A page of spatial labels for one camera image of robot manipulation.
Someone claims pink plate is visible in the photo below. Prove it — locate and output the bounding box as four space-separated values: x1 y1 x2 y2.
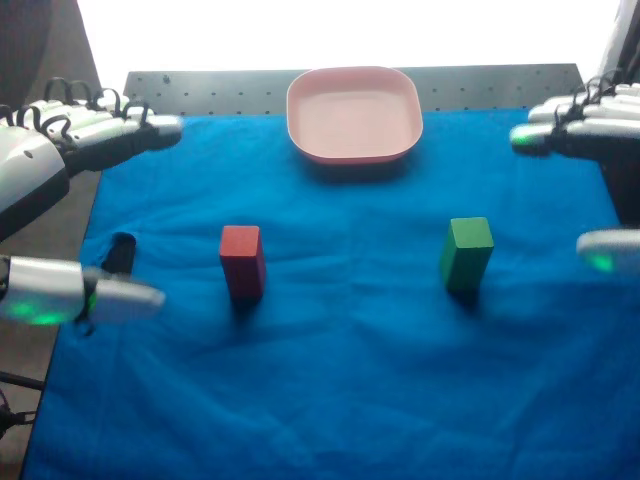
285 65 425 167

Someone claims green cube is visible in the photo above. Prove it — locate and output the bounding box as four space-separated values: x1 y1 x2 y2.
439 216 496 294

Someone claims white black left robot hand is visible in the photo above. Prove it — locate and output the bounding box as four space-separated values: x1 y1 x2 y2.
0 77 184 327

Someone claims black cable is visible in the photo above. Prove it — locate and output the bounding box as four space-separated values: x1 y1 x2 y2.
0 369 45 439

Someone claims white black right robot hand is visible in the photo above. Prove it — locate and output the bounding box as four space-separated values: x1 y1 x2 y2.
508 74 640 275

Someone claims red block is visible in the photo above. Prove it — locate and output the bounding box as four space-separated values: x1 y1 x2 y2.
218 224 267 301

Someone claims blue table cloth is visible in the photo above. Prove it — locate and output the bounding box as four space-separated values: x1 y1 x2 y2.
21 111 640 480

